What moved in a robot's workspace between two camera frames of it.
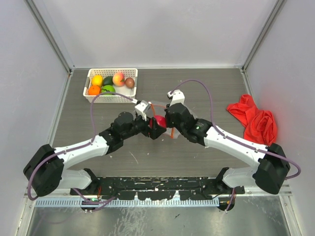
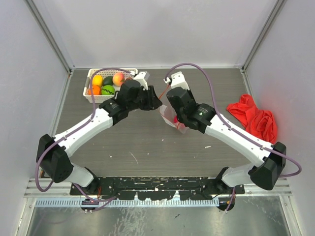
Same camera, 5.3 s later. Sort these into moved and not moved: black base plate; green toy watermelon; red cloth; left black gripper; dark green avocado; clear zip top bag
Moved: clear zip top bag; left black gripper
Not moved: green toy watermelon; black base plate; red cloth; dark green avocado
